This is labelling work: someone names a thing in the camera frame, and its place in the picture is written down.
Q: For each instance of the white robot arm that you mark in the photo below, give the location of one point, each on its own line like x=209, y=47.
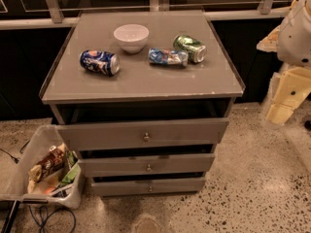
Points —
x=291, y=40

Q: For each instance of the grey bottom drawer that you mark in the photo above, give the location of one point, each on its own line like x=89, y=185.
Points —
x=148, y=187

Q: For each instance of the green soda can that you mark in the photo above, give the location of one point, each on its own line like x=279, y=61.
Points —
x=195, y=49

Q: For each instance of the grey drawer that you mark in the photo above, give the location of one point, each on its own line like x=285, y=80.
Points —
x=148, y=187
x=143, y=134
x=146, y=165

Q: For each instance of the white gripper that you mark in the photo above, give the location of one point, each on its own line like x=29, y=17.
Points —
x=296, y=39

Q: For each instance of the green snack packet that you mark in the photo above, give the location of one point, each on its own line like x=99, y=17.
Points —
x=73, y=165

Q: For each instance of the brown snack bag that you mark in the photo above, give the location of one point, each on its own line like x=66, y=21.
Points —
x=51, y=163

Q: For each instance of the grey top drawer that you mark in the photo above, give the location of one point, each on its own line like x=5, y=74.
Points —
x=143, y=134

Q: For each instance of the metal railing frame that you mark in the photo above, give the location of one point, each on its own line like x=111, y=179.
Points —
x=31, y=14

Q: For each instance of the white ceramic bowl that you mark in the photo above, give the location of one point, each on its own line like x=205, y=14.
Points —
x=132, y=37

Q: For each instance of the blue soda can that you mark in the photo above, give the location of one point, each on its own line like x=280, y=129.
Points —
x=100, y=62

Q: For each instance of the crushed light blue can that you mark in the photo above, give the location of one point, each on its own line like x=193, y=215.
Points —
x=168, y=57

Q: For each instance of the grey drawer cabinet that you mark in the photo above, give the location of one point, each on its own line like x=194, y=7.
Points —
x=140, y=91

